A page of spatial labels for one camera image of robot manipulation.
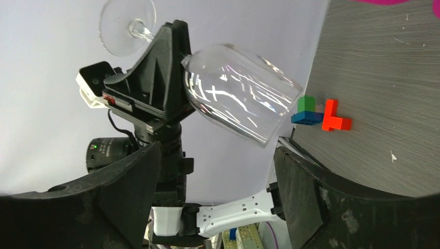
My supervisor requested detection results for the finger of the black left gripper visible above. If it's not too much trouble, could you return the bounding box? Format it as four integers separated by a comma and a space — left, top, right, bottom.
104, 20, 191, 117

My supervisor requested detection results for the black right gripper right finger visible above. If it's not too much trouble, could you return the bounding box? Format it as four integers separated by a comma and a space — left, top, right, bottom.
274, 146, 439, 248

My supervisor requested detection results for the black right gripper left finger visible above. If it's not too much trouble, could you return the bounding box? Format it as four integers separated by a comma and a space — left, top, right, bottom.
1, 142, 161, 248

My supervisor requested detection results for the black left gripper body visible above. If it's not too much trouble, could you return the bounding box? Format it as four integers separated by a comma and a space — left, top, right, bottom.
103, 88, 195, 134

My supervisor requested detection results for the clear glass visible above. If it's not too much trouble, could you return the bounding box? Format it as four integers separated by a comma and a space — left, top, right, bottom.
99, 1, 303, 147

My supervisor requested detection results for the pink wine glass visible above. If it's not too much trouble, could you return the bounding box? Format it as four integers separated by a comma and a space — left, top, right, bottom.
355, 0, 439, 19

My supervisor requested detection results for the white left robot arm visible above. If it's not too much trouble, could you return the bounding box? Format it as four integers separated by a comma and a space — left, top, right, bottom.
76, 20, 284, 246

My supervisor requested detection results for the red toy block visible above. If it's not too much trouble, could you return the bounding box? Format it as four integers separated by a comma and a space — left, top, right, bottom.
321, 99, 352, 131

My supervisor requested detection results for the blue toy block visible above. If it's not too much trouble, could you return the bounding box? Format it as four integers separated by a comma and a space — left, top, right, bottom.
291, 110, 324, 126

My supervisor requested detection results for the green toy block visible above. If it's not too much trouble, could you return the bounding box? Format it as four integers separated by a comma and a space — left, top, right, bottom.
297, 95, 316, 113

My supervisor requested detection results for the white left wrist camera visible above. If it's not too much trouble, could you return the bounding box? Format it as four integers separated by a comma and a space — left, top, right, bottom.
76, 61, 116, 109

